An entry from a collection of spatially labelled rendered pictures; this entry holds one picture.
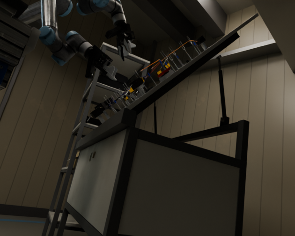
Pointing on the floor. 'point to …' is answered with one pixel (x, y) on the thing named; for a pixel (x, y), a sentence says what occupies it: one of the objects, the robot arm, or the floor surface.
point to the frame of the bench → (126, 149)
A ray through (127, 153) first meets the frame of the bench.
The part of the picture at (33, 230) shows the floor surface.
